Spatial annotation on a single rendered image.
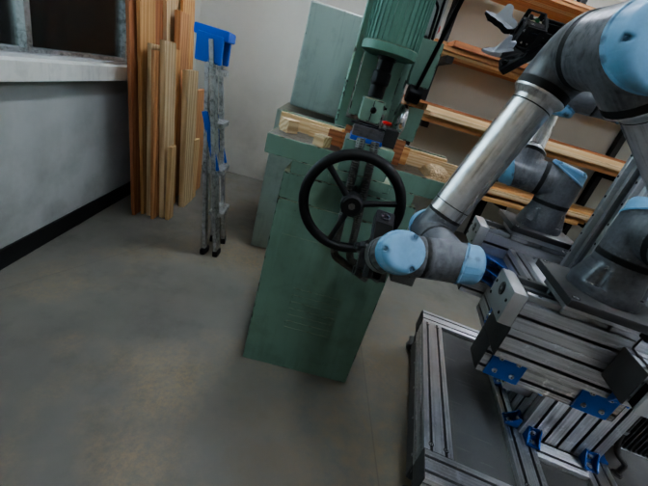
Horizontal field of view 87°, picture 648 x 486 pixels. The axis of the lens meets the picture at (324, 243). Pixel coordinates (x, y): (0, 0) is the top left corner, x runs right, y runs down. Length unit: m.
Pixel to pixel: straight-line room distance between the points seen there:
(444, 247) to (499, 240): 0.77
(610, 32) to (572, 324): 0.60
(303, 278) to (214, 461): 0.62
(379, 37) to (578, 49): 0.63
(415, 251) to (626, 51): 0.36
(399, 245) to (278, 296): 0.80
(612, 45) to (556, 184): 0.81
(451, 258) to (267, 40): 3.12
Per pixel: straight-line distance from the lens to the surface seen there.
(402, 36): 1.17
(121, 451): 1.29
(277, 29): 3.54
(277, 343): 1.44
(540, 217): 1.40
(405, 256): 0.57
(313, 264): 1.21
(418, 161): 1.27
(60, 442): 1.34
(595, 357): 1.04
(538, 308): 0.94
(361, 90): 1.32
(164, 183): 2.44
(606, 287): 0.96
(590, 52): 0.65
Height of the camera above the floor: 1.08
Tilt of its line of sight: 25 degrees down
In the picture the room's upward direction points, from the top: 17 degrees clockwise
